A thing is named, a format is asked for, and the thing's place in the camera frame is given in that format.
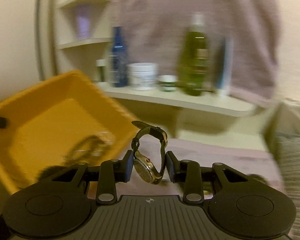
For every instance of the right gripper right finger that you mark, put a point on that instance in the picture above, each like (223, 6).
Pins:
(187, 173)

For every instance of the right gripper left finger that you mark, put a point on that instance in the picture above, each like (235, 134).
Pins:
(112, 172)

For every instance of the silver dial wrist watch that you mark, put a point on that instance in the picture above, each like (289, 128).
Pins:
(149, 152)

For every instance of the orange plastic basket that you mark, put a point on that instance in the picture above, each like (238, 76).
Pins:
(47, 120)

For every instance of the small green white jar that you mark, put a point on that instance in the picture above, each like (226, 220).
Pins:
(167, 83)

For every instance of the blue white tube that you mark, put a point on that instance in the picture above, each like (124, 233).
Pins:
(224, 63)

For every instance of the green spray bottle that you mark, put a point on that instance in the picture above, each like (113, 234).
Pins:
(193, 61)

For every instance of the blue spray bottle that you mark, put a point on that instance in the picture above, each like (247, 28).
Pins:
(118, 60)

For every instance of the white cream jar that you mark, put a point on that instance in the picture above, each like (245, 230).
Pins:
(142, 76)

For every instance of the small black white bottle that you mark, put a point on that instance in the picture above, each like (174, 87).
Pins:
(101, 70)

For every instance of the grey checked pillow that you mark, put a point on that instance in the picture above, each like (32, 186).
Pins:
(287, 156)

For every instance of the cream pillow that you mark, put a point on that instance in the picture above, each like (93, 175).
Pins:
(286, 120)

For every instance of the cream corner shelf unit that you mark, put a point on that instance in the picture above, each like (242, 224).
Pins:
(208, 118)

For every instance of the purple tube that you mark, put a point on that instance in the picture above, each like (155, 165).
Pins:
(82, 18)

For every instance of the mauve towel hanging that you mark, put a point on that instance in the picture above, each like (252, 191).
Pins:
(182, 37)

